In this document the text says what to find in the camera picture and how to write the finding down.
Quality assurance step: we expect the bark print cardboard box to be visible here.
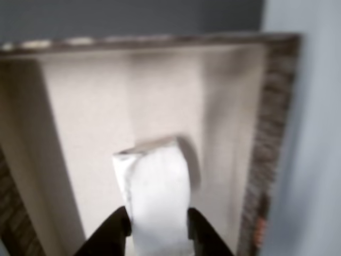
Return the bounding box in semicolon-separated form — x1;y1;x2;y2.
0;33;302;256

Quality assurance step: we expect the white block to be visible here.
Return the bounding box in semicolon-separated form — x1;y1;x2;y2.
111;135;195;256

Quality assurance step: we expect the dark grey table mat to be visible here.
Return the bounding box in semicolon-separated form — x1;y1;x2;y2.
0;0;264;51

